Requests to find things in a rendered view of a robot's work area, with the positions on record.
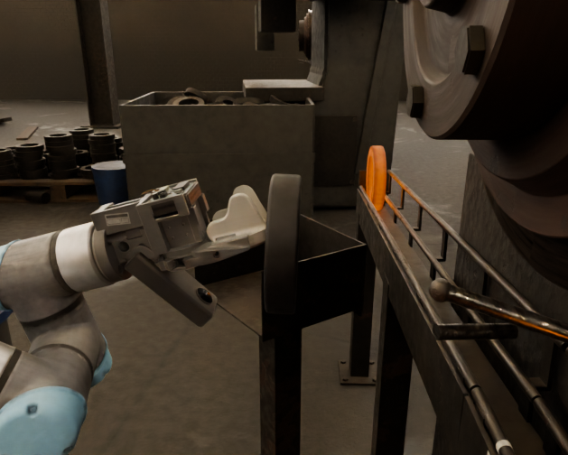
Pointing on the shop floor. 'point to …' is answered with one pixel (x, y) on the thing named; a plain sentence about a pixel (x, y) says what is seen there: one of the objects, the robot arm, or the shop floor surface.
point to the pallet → (49, 166)
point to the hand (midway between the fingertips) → (284, 227)
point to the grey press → (340, 85)
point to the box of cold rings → (217, 143)
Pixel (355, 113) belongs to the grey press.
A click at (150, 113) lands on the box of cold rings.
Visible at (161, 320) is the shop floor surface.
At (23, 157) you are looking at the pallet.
